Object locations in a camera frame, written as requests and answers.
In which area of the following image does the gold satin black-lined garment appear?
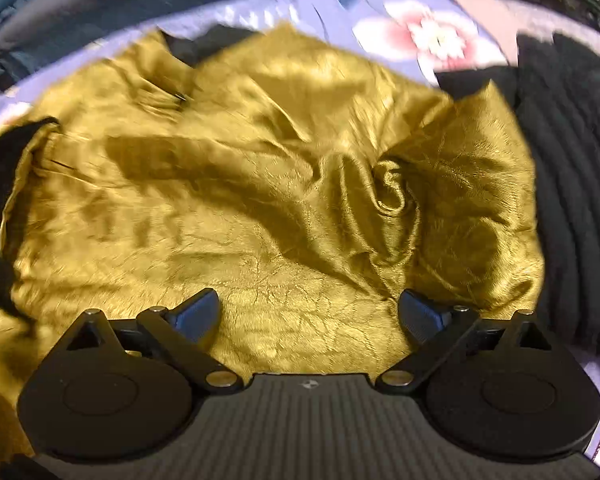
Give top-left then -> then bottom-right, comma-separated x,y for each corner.
0,22 -> 546,466

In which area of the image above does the black ribbed knit sweater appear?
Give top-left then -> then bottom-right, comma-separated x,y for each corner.
437,34 -> 600,355

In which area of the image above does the purple floral bed sheet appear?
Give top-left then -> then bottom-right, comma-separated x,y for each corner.
0,0 -> 600,461

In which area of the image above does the pink fuzzy blanket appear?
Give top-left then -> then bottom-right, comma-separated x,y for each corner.
442,0 -> 600,470

